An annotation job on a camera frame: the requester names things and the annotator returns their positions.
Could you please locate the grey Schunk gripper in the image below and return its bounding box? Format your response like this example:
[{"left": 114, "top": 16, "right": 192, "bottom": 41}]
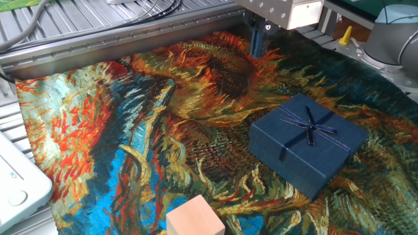
[{"left": 233, "top": 0, "right": 325, "bottom": 59}]

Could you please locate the light wooden block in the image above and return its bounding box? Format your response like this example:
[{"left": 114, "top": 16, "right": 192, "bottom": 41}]
[{"left": 165, "top": 194, "right": 227, "bottom": 235}]

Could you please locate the yellow plastic piece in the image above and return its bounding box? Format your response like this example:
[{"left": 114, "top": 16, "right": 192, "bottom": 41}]
[{"left": 338, "top": 25, "right": 353, "bottom": 46}]

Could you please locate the blue gift box with ribbon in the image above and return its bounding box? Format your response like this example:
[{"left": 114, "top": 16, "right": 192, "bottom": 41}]
[{"left": 248, "top": 92, "right": 370, "bottom": 201}]

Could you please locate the sunflower painting cloth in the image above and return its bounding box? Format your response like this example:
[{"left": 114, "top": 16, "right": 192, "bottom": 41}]
[{"left": 14, "top": 30, "right": 418, "bottom": 235}]

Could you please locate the white plastic device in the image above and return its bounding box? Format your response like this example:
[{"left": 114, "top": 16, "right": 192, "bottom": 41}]
[{"left": 0, "top": 129, "right": 54, "bottom": 234}]

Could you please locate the black cable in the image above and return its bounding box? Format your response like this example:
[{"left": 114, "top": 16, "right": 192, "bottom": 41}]
[{"left": 107, "top": 0, "right": 184, "bottom": 31}]

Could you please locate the aluminium table rail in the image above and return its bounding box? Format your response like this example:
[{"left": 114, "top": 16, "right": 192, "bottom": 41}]
[{"left": 0, "top": 3, "right": 246, "bottom": 81}]

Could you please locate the grey cable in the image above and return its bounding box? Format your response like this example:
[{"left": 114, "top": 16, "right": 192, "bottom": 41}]
[{"left": 0, "top": 0, "right": 50, "bottom": 52}]

